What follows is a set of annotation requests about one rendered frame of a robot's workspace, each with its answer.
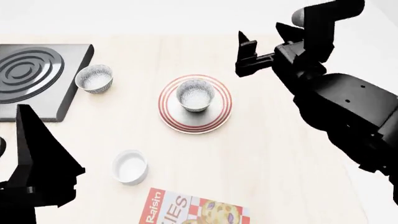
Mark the speckled black white bowl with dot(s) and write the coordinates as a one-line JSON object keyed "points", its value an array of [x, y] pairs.
{"points": [[195, 95], [93, 78]]}

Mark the raisin cookies box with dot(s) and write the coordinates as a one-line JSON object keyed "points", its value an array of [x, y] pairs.
{"points": [[174, 210]]}

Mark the white ramekin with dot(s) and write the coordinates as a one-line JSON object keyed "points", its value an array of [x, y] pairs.
{"points": [[129, 169]]}

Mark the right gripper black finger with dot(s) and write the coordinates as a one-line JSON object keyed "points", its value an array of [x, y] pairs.
{"points": [[292, 35], [247, 50]]}

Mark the grey stove burner plate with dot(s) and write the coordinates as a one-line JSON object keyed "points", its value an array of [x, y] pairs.
{"points": [[73, 70]]}

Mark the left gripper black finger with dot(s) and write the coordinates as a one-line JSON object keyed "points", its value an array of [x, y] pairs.
{"points": [[43, 151]]}

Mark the red striped white plate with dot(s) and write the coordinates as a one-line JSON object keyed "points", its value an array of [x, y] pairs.
{"points": [[192, 121]]}

